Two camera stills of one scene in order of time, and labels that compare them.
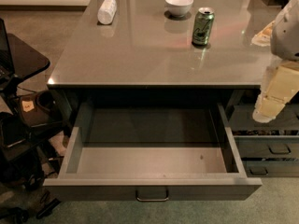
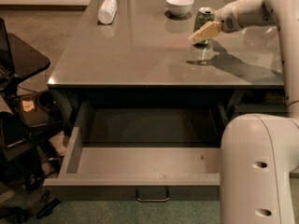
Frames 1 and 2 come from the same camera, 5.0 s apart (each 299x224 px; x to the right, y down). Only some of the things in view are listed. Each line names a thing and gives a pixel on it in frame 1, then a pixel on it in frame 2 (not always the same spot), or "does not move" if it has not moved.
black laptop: [7, 66] does not move
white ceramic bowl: [178, 5] does not move
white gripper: [287, 35] to [226, 20]
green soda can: [204, 21] does not move
